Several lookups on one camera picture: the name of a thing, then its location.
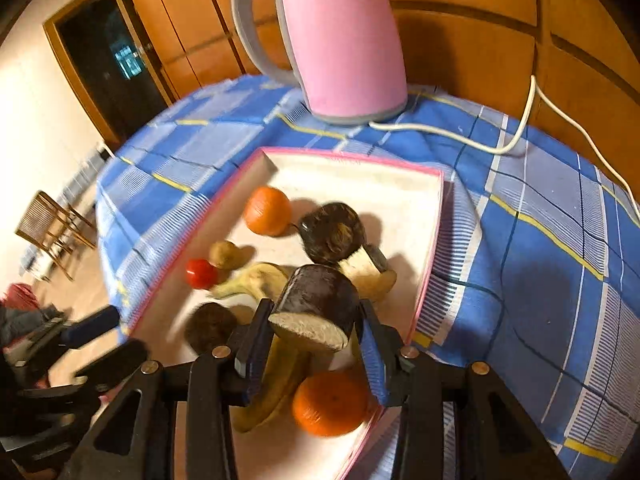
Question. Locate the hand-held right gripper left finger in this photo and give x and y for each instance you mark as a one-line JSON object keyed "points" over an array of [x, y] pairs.
{"points": [[257, 355]]}

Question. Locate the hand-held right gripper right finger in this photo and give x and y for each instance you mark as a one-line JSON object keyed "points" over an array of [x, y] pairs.
{"points": [[372, 360]]}

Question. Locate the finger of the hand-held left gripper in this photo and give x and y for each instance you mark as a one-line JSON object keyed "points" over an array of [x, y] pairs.
{"points": [[92, 325], [112, 358]]}

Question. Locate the dark brown wrinkled fruit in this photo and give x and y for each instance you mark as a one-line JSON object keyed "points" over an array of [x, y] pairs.
{"points": [[210, 327], [330, 235]]}

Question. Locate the orange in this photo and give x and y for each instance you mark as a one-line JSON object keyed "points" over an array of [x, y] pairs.
{"points": [[330, 402], [267, 210]]}

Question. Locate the spotted yellow banana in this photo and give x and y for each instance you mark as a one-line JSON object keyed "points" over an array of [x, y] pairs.
{"points": [[260, 277]]}

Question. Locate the red cherry tomato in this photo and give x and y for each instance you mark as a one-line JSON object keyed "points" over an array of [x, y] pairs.
{"points": [[201, 273]]}

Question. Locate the pink-edged white tray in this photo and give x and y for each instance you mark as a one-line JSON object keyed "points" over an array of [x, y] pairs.
{"points": [[390, 195]]}

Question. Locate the grey cloth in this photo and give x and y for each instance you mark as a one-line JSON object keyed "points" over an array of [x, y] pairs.
{"points": [[25, 320]]}

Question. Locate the red cloth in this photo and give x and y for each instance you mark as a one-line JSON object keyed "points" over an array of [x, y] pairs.
{"points": [[20, 294]]}

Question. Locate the wooden chair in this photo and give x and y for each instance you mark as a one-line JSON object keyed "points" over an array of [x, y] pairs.
{"points": [[42, 215]]}

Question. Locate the white radiator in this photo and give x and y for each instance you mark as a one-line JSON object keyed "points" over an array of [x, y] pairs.
{"points": [[82, 172]]}

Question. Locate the blue plaid tablecloth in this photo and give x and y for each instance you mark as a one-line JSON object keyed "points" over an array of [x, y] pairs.
{"points": [[525, 260]]}

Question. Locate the dark glass door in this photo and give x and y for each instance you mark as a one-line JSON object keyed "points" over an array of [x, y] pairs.
{"points": [[100, 60]]}

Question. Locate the pink electric kettle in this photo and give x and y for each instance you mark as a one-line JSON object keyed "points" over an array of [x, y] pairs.
{"points": [[345, 50]]}

